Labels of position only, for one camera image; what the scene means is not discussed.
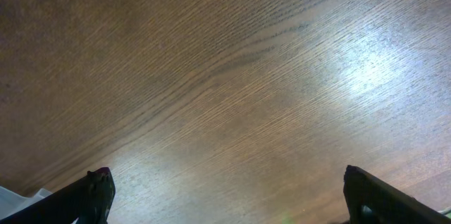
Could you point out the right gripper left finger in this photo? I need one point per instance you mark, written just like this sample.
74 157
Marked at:
85 201

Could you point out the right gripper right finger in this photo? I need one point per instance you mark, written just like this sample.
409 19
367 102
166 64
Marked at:
371 200

